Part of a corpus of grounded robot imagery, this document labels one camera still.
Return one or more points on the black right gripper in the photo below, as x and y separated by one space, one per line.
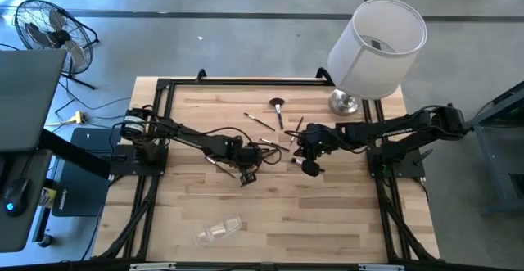
318 140

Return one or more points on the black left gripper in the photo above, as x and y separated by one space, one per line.
247 156

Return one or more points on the thin black makeup brush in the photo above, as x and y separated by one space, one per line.
259 122
297 128
221 168
275 145

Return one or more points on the black fan makeup brush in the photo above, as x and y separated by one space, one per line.
279 113

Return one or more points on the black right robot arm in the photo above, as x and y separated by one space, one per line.
389 129

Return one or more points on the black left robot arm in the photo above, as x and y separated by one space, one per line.
192 134

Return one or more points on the clear acrylic organizer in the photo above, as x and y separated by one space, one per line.
217 231

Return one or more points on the white shade silver table lamp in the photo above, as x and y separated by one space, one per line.
368 66

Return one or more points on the black Trossen box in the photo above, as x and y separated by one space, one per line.
82 193

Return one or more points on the black diagonal beam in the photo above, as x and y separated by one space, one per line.
73 152

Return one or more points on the grey metal cart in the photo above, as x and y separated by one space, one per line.
511 99

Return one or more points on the yellow label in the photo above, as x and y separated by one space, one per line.
48 197

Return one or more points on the black caster wheel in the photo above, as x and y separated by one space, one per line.
46 240

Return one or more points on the black floor fan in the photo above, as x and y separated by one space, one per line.
57 37

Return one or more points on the dark grey desk slab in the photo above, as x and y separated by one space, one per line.
24 230

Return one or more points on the black computer mouse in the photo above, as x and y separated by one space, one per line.
16 195

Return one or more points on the black aluminium table frame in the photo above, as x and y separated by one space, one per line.
245 82

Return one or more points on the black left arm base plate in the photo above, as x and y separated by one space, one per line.
159 166

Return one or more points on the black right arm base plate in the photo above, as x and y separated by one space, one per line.
413 168

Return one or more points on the silver frame bracket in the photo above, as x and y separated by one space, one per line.
151 266
380 267

